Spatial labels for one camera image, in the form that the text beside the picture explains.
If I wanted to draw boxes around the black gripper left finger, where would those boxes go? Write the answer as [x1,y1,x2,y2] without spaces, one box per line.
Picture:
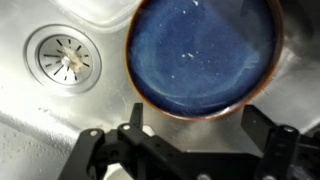
[58,102,188,180]

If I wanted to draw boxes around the round metal drain strainer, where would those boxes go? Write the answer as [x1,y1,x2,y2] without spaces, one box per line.
[23,23,103,97]

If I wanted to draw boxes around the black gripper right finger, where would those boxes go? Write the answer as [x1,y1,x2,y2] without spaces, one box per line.
[240,104,320,180]

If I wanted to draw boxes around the stainless steel sink basin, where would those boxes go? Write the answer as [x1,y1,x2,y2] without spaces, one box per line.
[0,0,320,180]

